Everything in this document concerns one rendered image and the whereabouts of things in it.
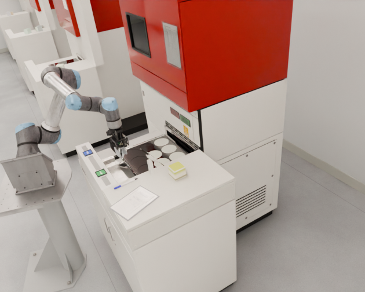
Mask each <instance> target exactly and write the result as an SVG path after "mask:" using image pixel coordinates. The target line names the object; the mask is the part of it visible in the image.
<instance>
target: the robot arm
mask: <svg viewBox="0 0 365 292"><path fill-rule="evenodd" d="M41 81H42V83H43V84H44V85H45V86H47V87H48V88H52V89H53V90H54V91H55V93H54V96H53V99H52V102H51V105H50V108H49V111H48V114H47V116H46V119H45V121H43V122H42V123H41V126H36V125H35V123H32V122H27V123H22V124H20V125H18V126H16V128H15V135H16V141H17V154H16V158H18V157H22V156H27V155H32V154H37V153H38V152H39V153H41V151H40V149H39V147H38V144H56V143H58V142H59V141H60V139H61V129H60V127H59V123H60V120H61V117H62V115H63V112H64V109H65V106H66V107H67V108H68V109H69V110H74V111H77V110H78V111H91V112H99V113H101V114H104V115H105V118H106V122H107V126H108V128H109V130H107V132H106V134H107V136H111V138H110V142H109V143H110V147H111V149H112V150H113V151H114V152H115V153H116V154H117V156H118V157H120V158H121V159H122V158H123V157H124V155H125V154H126V155H127V151H126V150H125V147H127V145H128V146H129V141H128V138H127V137H126V136H125V135H124V134H123V133H122V132H123V129H122V122H121V119H122V118H121V117H120V113H119V109H118V103H117V102H116V99H115V98H114V97H107V98H104V99H103V98H101V97H96V96H95V97H88V96H81V95H80V94H79V93H78V92H77V91H76V90H77V89H79V88H80V86H81V76H80V74H79V72H78V71H76V70H72V69H68V68H61V67H56V66H50V67H46V68H45V69H44V70H43V71H42V73H41ZM119 149H121V150H120V152H121V153H120V152H119Z"/></svg>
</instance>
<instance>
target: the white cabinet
mask: <svg viewBox="0 0 365 292"><path fill-rule="evenodd" d="M80 166H81V169H82V172H83V175H84V178H85V181H86V184H87V187H88V190H89V193H90V196H91V199H92V202H93V205H94V208H95V211H96V214H97V217H98V220H99V223H100V226H101V229H102V232H103V234H104V236H105V238H106V240H107V242H108V244H109V246H110V248H111V250H112V252H113V254H114V256H115V257H116V259H117V261H118V263H119V265H120V267H121V269H122V271H123V273H124V275H125V276H126V279H127V281H128V282H129V284H130V287H131V288H132V290H133V292H221V291H223V290H224V289H226V288H227V287H229V286H230V285H232V284H233V283H234V282H235V281H236V199H232V200H230V201H229V202H227V203H224V204H223V205H221V206H218V207H217V208H215V209H213V210H211V211H209V212H207V213H205V214H203V215H201V216H199V217H197V218H195V219H194V220H192V221H190V222H188V223H186V224H184V225H182V226H180V227H178V228H176V229H174V230H172V231H170V232H168V233H166V234H164V235H162V236H160V237H158V238H156V239H154V240H152V241H151V242H149V243H147V244H145V245H143V246H141V247H139V248H137V249H135V250H133V251H132V250H131V249H130V247H129V245H128V243H127V242H126V240H125V238H124V237H123V235H122V233H121V231H120V230H119V228H118V226H117V225H116V223H115V221H114V219H113V218H112V216H111V215H110V213H109V211H108V210H107V208H106V206H105V205H104V203H103V201H102V200H101V198H100V196H99V194H98V193H97V191H96V189H95V187H94V186H93V184H92V182H91V181H90V179H89V177H88V176H87V174H86V172H85V170H84V169H83V167H82V165H81V163H80Z"/></svg>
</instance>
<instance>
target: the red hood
mask: <svg viewBox="0 0 365 292"><path fill-rule="evenodd" d="M119 5H120V9H121V15H122V20H123V26H124V30H125V36H126V42H127V48H128V51H129V57H130V63H131V67H132V73H133V75H134V76H136V77H137V78H138V79H140V80H142V81H143V82H144V83H146V84H147V85H149V86H150V87H152V88H153V89H155V90H156V91H158V92H159V93H161V94H162V95H164V96H165V97H167V98H168V99H170V100H171V101H173V102H174V103H176V104H177V105H179V106H180V107H181V108H183V109H185V110H186V111H188V112H189V113H190V112H194V111H196V110H199V109H201V108H204V107H207V106H210V105H212V104H215V103H218V102H220V101H224V100H226V99H229V98H232V97H235V96H238V95H240V94H243V93H245V92H249V91H251V90H254V89H257V88H259V87H262V86H265V85H268V84H270V83H273V82H276V81H279V80H281V79H284V78H287V71H288V63H289V49H290V35H291V22H292V14H293V0H119Z"/></svg>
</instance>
